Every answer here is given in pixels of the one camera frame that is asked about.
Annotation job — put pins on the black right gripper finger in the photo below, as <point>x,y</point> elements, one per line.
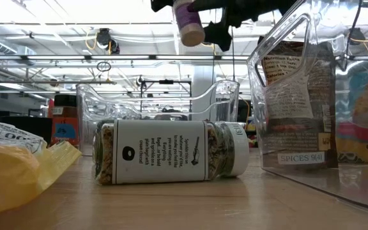
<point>219,36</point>
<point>161,4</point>

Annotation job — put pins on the purple label spice jar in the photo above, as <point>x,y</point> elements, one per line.
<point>188,28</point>

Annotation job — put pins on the brown spice pouch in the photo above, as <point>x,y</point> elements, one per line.
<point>299,140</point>

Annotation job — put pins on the orange label spice jar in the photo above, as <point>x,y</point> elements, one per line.
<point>65,127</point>

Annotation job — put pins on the clear plastic bin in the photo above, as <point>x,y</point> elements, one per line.
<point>225,105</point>
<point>299,179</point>

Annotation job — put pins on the everything bagel seasoning jar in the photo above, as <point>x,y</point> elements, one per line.
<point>158,151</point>

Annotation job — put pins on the green spice jar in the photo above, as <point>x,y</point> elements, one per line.
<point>97,143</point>

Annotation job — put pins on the blue ramen packet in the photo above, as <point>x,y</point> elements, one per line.
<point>366,143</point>

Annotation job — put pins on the black desk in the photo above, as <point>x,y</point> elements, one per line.
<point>27,127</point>

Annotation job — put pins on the yellow ramen packet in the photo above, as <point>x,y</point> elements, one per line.
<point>8,179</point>

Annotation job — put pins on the black metal rig frame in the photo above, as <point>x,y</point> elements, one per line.
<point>166,82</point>

